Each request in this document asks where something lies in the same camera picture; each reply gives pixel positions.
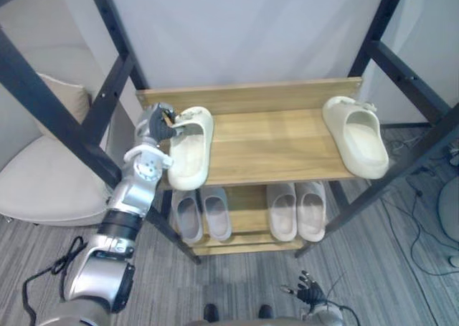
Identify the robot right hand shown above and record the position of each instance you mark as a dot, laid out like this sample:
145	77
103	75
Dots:
312	293

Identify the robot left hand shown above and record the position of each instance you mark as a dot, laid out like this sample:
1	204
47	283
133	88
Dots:
157	125

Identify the cream slipper with charms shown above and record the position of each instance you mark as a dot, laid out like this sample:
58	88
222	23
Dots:
188	161
362	154

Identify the grey foam slipper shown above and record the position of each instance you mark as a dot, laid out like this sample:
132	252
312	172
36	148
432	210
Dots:
188	220
217	218

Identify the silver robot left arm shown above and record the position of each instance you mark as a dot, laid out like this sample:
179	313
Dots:
132	197

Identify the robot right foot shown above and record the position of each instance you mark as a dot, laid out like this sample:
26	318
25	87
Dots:
266	311

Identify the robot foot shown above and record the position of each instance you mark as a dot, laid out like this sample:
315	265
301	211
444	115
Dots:
266	311
211	311

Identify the robot body and legs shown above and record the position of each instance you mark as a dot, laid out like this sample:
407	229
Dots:
244	322

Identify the beige foam slipper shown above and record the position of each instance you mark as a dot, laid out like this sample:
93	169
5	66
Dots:
283	215
311	215

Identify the beige cushion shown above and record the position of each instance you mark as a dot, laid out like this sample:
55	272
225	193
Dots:
66	96

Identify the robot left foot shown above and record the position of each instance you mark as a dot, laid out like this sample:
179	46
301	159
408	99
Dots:
211	311

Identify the plain wooden shelf board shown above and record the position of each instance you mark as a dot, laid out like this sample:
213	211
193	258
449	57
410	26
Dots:
247	204

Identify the cream upholstered armchair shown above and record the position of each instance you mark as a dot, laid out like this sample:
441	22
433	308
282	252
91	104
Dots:
43	182

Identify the white round stand base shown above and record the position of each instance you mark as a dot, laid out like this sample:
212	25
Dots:
452	211

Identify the black metal rack frame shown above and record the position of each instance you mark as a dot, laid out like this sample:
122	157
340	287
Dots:
54	114

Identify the wooden shelf board with rail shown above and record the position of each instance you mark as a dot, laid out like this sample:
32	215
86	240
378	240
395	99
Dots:
269	143

